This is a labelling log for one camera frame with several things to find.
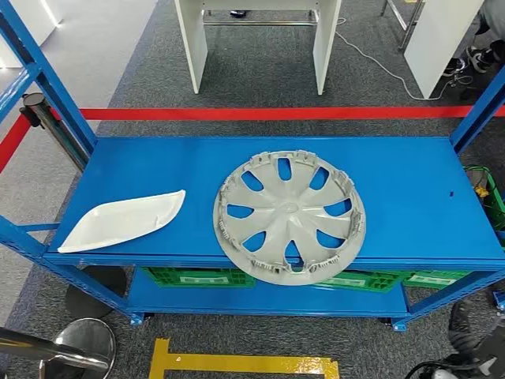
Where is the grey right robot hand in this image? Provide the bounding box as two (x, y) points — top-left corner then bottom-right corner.
(473, 313), (505, 366)

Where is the grey plastic wheel cover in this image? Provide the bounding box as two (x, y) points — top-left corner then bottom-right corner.
(212, 149), (367, 287)

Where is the green plastic crate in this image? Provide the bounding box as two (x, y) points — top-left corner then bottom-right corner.
(141, 267), (257, 289)
(402, 270), (473, 291)
(315, 270), (407, 294)

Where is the white desk panel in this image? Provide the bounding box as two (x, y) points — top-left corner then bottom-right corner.
(403, 0), (485, 99)

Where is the red barrier belt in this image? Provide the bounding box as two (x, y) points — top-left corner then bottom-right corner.
(78, 105), (505, 122)
(0, 114), (32, 174)

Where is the white desk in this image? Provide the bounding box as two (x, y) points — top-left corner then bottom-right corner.
(174, 0), (342, 96)

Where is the white plastic lamp cover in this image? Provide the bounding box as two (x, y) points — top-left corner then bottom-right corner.
(57, 189), (186, 255)

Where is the white booth panel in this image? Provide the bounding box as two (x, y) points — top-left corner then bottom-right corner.
(0, 0), (63, 69)

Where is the green crate holding cables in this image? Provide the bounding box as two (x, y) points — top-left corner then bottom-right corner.
(464, 165), (505, 234)

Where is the chrome metal frame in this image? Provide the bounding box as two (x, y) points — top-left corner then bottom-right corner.
(381, 0), (424, 54)

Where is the white floor cable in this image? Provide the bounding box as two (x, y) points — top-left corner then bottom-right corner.
(335, 18), (474, 102)

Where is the chrome stanchion post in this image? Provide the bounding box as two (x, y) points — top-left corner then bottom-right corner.
(0, 317), (116, 379)

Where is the dark stanchion post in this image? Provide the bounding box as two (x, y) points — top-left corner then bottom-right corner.
(20, 92), (128, 320)

